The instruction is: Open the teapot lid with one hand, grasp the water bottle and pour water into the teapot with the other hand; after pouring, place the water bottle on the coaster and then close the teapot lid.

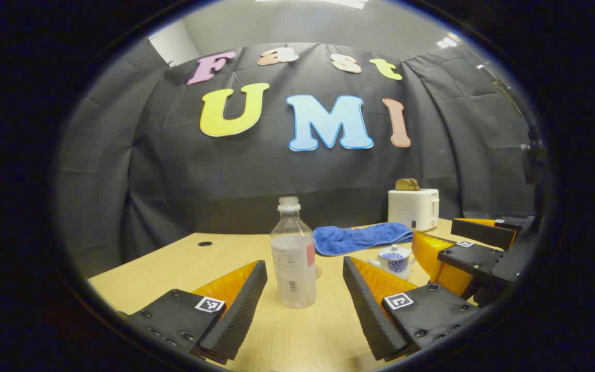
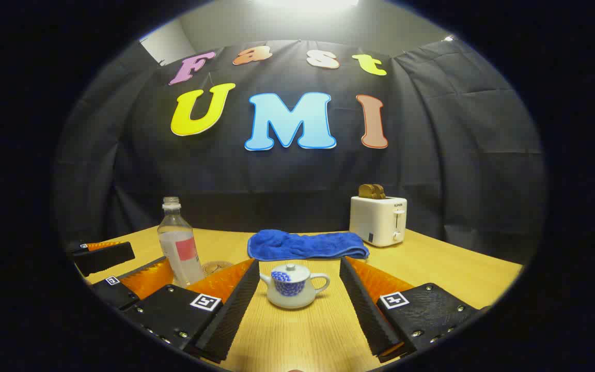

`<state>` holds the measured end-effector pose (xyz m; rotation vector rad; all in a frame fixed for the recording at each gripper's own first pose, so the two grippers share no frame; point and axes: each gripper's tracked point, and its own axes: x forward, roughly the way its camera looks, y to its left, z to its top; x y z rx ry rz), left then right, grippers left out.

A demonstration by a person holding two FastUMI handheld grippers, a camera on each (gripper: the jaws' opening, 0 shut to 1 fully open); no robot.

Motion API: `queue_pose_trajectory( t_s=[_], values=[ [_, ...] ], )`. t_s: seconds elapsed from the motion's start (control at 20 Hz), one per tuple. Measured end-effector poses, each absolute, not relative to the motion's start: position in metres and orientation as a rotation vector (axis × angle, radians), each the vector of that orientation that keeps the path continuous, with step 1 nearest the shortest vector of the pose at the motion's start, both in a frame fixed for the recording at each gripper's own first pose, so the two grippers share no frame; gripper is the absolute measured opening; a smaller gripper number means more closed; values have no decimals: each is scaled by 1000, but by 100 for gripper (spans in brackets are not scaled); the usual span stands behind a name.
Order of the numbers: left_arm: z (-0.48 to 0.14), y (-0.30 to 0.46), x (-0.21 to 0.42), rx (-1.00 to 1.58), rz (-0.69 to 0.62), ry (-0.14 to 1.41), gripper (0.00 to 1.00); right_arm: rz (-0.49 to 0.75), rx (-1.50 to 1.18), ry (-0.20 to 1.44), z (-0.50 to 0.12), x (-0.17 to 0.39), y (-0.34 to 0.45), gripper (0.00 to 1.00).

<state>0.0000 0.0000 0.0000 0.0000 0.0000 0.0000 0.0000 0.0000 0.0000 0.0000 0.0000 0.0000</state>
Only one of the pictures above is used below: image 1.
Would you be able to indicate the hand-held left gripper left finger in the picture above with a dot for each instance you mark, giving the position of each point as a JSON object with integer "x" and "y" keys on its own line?
{"x": 240, "y": 310}

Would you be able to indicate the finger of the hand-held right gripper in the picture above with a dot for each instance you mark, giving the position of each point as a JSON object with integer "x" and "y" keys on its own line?
{"x": 475, "y": 261}
{"x": 483, "y": 233}

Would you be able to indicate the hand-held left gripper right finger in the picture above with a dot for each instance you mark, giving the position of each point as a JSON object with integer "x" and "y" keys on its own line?
{"x": 367, "y": 310}

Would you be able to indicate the white blue patterned teacup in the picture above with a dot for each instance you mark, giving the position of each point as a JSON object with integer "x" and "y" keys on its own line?
{"x": 394, "y": 264}

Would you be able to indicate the clear plastic water bottle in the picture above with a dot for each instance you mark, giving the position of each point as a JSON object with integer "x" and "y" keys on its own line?
{"x": 292, "y": 268}

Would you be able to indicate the blue towel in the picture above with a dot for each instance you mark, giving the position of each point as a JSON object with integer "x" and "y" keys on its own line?
{"x": 359, "y": 238}

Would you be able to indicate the white toaster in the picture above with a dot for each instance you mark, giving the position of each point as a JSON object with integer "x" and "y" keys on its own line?
{"x": 411, "y": 209}

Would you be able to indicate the brown toast slice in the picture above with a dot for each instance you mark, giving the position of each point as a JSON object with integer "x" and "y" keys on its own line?
{"x": 414, "y": 183}
{"x": 402, "y": 185}

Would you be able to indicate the ceiling light panel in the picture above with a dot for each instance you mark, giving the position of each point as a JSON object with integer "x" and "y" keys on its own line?
{"x": 447, "y": 42}

